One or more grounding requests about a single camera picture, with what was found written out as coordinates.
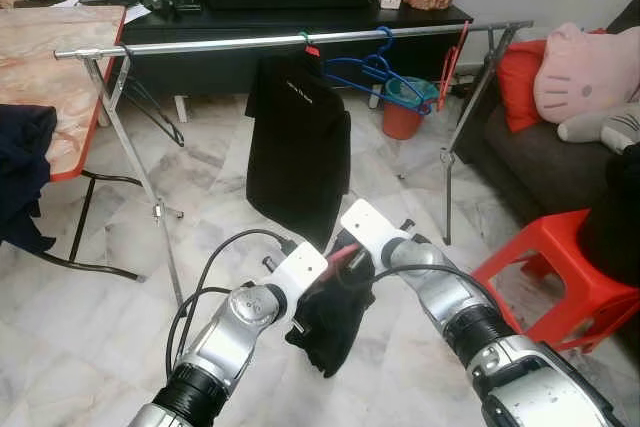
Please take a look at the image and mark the black t-shirt with white print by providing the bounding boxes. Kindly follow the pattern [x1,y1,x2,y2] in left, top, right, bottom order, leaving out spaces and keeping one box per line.
[245,52,353,251]

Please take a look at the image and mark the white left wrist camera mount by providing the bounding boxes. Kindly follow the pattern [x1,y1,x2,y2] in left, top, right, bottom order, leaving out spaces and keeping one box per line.
[268,240,329,313]

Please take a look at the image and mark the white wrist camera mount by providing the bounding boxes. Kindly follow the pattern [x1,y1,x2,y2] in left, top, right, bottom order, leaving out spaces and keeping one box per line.
[268,240,329,313]
[340,199,413,268]

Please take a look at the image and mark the red bin with teal liner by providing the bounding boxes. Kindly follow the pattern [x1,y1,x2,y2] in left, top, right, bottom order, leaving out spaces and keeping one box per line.
[380,77,441,141]

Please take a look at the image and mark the black clothes pile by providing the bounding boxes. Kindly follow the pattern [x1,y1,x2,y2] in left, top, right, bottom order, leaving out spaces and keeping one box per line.
[577,142,640,288]

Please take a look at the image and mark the white paper sheets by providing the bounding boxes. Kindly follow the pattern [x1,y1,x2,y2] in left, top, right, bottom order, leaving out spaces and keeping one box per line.
[55,0,151,26]

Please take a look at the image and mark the dark brown sofa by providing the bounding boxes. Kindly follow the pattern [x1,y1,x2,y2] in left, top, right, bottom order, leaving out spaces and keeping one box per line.
[455,0,640,258]

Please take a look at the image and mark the navy shirt with red collar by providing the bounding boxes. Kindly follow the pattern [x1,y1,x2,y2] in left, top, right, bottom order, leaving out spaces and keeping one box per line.
[0,104,59,253]

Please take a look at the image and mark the red hanger with green hook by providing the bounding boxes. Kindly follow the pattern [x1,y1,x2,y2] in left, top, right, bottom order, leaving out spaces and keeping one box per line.
[298,31,323,58]

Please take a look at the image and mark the small black garment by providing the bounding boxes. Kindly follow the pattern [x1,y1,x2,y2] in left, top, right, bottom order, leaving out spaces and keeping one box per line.
[285,247,376,378]

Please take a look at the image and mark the black TV console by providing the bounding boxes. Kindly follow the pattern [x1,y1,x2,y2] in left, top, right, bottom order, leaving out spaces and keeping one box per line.
[120,2,473,123]

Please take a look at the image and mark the silver metal clothes rack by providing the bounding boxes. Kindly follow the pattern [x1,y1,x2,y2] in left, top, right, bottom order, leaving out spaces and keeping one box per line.
[53,19,536,308]

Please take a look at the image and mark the thin black wire hanger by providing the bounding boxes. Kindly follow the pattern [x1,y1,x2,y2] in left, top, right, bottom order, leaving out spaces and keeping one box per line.
[120,45,187,148]

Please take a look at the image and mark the pink cat face pillow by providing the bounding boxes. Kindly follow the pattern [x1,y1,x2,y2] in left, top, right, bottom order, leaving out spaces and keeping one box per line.
[533,24,640,125]

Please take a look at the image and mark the red plastic hanger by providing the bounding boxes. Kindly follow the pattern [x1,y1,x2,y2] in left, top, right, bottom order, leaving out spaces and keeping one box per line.
[325,242,376,283]
[437,19,471,113]

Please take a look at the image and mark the red plastic stool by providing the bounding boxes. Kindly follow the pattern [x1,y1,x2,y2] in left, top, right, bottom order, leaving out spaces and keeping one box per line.
[472,209,640,353]

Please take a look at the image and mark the blue plastic hanger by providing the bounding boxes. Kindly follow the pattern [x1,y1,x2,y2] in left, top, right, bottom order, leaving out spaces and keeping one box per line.
[322,27,441,113]

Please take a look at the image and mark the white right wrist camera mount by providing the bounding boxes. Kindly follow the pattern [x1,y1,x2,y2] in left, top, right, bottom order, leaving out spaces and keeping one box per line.
[340,199,413,268]

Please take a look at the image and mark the red cushion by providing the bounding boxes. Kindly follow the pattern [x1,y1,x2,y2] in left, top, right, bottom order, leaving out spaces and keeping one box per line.
[497,39,549,133]

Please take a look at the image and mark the grey plush cat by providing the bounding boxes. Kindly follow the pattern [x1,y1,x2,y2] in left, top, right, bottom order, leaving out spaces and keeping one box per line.
[557,102,640,153]

